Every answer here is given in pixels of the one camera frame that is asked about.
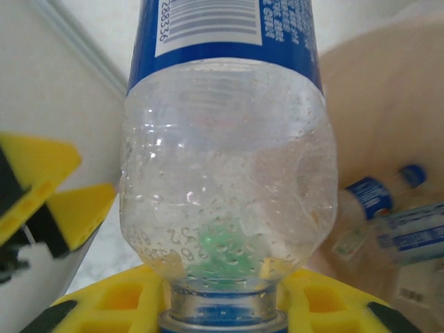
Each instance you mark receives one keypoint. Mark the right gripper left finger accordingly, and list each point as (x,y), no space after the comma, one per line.
(114,298)

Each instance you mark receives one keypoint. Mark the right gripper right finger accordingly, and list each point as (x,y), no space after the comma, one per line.
(329,301)

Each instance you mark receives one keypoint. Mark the clear bottle light-blue label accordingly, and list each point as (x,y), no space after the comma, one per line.
(416,230)

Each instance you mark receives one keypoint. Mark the beige round plastic bin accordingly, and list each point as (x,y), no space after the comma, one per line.
(381,114)

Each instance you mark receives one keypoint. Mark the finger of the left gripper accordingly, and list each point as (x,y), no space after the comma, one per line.
(83,215)
(38,163)

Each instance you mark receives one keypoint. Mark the clear bottle blue label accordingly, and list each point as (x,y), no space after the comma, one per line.
(371,197)

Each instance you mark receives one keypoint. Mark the aluminium table edge rail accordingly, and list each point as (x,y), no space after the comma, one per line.
(86,48)

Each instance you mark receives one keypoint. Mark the clear plastic bottle blue cap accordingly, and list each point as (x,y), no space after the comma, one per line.
(225,156)

